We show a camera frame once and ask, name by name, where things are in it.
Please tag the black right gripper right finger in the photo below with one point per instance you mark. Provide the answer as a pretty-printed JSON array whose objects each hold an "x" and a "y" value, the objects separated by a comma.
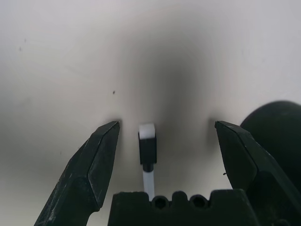
[{"x": 244, "y": 160}]

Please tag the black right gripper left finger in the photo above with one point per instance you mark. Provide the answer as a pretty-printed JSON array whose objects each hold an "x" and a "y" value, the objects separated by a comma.
[{"x": 89, "y": 164}]

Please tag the white marker pen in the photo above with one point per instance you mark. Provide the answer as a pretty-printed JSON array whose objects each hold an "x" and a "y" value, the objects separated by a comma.
[{"x": 147, "y": 150}]

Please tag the black plastic cup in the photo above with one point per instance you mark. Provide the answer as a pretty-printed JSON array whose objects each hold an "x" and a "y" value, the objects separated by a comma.
[{"x": 282, "y": 124}]

